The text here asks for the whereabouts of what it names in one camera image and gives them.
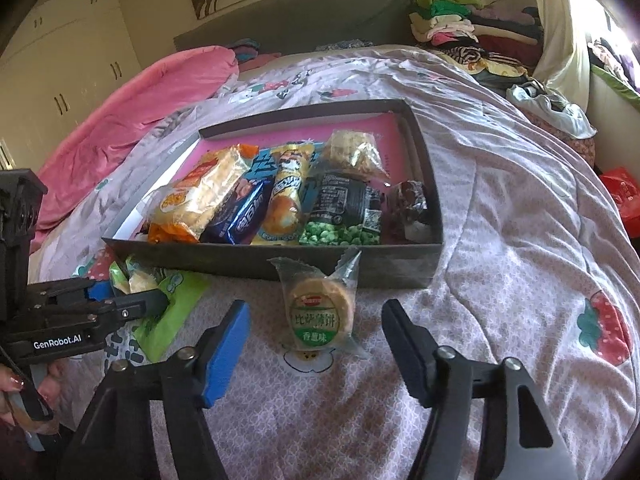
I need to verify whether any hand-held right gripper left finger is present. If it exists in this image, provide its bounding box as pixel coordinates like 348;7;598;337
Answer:
60;299;251;480

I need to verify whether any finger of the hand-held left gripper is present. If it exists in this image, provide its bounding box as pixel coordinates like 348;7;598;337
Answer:
26;279;116;309
84;288;170;332

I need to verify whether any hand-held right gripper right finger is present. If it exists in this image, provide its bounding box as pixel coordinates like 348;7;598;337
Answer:
380;298;577;480

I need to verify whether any green cartoon snack packet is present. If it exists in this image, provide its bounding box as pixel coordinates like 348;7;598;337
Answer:
108;254;211;362

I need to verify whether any grey shallow cardboard box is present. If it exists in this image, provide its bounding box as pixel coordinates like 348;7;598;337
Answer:
101;98;445;290

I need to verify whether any round biscuit packet green label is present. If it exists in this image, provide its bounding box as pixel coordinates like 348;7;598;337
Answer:
268;248;372;362

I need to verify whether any orange rice cracker packet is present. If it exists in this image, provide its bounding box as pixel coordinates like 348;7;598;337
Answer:
147;143;259;244

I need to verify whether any blue snack bar packet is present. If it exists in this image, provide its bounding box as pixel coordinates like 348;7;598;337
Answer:
202;177;274;245

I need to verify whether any dark chocolate cake packet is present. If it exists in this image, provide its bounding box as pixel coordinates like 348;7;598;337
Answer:
384;179;431;242

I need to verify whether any green peas packet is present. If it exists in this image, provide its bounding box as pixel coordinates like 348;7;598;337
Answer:
298;172;384;248

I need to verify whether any yellow cone snack packet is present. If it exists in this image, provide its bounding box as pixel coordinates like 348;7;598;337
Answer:
249;142;316;247

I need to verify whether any clear pale cracker packet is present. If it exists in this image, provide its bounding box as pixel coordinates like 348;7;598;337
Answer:
319;129;391;181

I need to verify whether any person's left hand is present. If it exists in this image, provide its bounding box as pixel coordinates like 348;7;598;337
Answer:
0;360;66;434

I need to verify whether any strawberry printed blanket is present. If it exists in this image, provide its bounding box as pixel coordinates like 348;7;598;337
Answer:
27;44;640;480

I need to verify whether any pink quilt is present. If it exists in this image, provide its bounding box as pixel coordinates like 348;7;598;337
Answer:
29;44;241;234

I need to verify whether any pink book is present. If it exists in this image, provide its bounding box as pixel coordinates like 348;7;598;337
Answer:
117;112;417;242

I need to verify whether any cream wardrobe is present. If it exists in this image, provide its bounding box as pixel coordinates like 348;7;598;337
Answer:
0;0;144;172

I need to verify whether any red plastic bag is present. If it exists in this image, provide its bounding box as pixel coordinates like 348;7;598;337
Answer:
599;167;640;241

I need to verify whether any pile of folded clothes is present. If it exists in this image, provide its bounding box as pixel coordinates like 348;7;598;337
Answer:
409;0;547;87

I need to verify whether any grey bed headboard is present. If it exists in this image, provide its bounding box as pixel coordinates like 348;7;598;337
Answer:
173;0;419;56

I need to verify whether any clothes heap on windowsill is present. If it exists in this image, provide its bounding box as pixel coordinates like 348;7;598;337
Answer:
587;35;640;99

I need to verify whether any cream curtain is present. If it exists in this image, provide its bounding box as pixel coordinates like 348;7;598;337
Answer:
529;0;607;112

